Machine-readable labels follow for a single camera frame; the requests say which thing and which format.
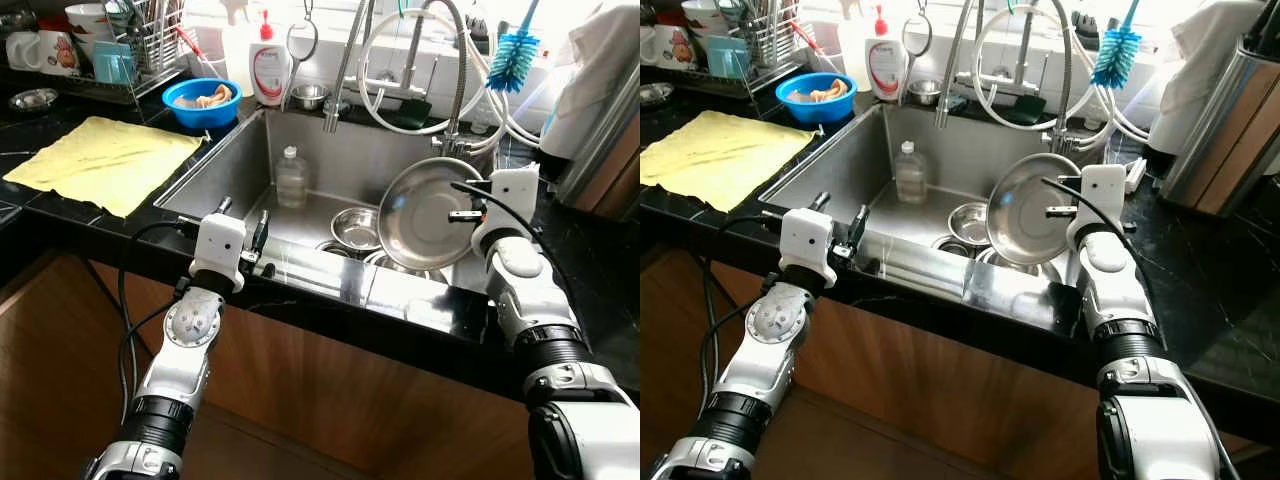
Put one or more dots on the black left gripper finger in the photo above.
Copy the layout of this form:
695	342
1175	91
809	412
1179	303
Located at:
857	226
262	230
223	205
818	200

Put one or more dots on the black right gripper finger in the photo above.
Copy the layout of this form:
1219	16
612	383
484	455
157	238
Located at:
463	214
1060	210

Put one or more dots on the round steel plate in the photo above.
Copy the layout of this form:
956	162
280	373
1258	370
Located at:
420	215
1025	210

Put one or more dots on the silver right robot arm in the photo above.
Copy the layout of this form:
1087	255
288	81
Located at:
520	290
1110	290

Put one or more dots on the stainless steel sink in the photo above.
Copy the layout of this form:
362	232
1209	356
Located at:
850	165
230	170

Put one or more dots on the clear plastic bottle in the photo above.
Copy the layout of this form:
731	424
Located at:
292	183
911	178

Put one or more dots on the small white clip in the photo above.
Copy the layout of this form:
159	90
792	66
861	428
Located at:
1135	175

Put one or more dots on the blue plastic bowl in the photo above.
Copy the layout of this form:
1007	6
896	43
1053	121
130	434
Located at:
200	117
815	112

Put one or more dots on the small steel bowl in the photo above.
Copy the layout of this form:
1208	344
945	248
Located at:
965	225
352	228

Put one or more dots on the green sponge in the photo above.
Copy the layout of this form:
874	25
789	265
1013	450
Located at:
1026	108
415	113

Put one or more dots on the yellow cloth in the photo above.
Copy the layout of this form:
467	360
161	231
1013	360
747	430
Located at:
720	155
100	160

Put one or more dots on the beige scraps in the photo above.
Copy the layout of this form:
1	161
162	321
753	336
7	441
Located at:
825	92
212	97

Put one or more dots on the chrome gooseneck faucet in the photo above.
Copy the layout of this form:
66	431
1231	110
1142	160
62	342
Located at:
458	90
1068	85

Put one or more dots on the white soap bottle red pump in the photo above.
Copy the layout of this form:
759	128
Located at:
887	70
270	75

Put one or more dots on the tiny steel bowl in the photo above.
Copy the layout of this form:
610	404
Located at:
924	92
310	97

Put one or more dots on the dark green scouring pad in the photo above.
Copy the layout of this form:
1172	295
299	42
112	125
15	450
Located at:
953	102
340	105

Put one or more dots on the round metal strainer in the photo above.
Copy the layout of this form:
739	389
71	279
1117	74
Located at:
907	66
293	72

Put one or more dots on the wooden cabinet front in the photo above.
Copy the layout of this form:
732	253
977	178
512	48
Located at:
950	400
330	400

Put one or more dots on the blue bottle brush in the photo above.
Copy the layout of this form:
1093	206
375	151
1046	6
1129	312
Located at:
512	58
1115	55

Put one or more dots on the steel and wood utensil holder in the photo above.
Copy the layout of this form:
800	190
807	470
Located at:
1220	130
615	150

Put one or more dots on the white spray bottle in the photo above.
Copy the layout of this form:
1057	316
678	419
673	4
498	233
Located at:
238	40
855	38

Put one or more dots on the teal plastic cup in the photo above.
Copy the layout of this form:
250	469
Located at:
113	65
728	60

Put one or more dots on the flexible steel spray faucet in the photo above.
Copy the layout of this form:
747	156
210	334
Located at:
345	80
955	75

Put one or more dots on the white towel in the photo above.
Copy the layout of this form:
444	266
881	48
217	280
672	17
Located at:
1200	70
595	70

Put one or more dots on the white printed mug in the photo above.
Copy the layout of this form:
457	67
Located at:
62	55
680	50

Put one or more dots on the white bowl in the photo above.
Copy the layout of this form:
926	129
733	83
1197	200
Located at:
88	20
705	15

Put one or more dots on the small steel dish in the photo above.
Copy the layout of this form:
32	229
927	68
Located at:
33	100

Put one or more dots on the plain white mug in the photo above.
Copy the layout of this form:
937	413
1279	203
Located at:
650	45
22	50

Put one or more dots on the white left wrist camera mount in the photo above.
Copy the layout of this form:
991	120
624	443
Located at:
218	250
805	245

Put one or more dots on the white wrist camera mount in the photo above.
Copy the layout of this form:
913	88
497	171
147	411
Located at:
218	250
805	245
1100	195
510	200

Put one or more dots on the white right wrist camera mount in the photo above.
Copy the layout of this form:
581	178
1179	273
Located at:
1100	195
510	200

